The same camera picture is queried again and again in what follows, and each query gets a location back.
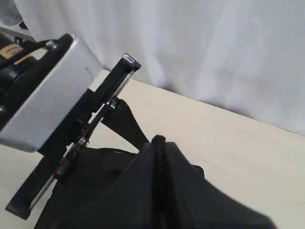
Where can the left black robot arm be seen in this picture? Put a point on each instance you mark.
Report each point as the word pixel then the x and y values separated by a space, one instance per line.
pixel 47 106

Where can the white curtain backdrop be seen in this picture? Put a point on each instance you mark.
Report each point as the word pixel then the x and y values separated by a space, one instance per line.
pixel 246 56

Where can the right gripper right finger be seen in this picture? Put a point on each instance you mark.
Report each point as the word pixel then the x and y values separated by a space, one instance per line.
pixel 194 203

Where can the black plastic carry case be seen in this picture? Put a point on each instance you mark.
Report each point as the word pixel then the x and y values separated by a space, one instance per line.
pixel 93 173

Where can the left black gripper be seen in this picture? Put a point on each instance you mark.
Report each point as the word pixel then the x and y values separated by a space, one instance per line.
pixel 75 130

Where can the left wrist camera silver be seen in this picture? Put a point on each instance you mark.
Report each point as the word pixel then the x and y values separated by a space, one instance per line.
pixel 35 102

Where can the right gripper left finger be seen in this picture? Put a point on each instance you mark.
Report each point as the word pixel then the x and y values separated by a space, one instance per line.
pixel 127 203

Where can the dark equipment beside table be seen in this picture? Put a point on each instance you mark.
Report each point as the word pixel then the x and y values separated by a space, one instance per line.
pixel 12 24

